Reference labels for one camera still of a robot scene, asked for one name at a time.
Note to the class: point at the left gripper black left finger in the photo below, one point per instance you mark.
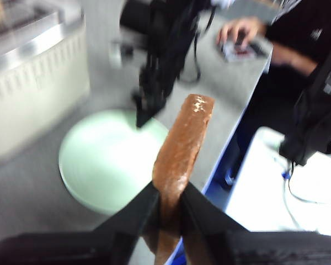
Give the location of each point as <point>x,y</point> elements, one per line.
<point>121,234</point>

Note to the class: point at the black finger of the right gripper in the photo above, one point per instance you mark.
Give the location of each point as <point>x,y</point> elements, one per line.
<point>144,110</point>

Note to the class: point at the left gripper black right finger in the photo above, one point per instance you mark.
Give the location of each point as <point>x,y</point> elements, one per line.
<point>209,234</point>

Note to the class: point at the large toast bread slice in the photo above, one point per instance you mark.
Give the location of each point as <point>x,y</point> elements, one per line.
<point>182,143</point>

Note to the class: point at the pale green round plate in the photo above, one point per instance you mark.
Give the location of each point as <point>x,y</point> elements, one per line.
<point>99,165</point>

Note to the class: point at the cream two-slot toaster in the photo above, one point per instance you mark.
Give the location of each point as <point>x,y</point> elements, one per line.
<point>30,82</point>

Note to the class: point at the person's hand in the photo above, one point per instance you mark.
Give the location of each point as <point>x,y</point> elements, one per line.
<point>237,26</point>

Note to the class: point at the white side table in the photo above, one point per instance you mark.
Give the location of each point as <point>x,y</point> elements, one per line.
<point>259,193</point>

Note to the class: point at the white and black handheld device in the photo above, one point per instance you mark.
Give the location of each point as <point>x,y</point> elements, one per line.
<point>242,51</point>

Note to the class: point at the person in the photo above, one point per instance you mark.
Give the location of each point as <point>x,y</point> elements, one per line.
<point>292,25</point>

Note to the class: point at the black equipment frame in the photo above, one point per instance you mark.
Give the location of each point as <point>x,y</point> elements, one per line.
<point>314,116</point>

